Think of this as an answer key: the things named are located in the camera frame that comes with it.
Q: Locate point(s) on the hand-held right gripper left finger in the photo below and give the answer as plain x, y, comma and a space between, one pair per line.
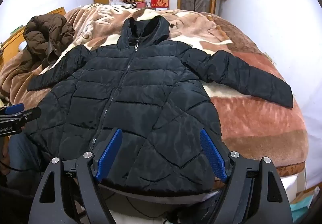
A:
109, 153

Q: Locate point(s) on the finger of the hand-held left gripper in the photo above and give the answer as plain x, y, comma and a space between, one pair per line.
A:
15, 109
29, 115

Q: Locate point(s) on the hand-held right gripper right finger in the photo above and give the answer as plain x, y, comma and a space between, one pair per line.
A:
212, 156

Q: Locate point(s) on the black puffer jacket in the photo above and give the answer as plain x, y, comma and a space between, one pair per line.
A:
151, 88

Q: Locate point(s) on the person's leg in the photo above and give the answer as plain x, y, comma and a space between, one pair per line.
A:
22, 158

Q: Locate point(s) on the brown printed blanket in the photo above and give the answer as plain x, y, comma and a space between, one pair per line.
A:
251, 123

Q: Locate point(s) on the wooden headboard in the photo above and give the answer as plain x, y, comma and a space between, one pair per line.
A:
12, 42

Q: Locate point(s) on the brown puffer jacket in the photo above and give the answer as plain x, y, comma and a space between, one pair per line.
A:
47, 35

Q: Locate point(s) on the teal box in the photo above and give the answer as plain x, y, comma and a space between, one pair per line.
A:
301, 203

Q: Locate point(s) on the white plastic bag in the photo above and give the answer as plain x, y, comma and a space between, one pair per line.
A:
116, 1

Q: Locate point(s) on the red cardboard box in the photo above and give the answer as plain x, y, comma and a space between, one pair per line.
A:
160, 2

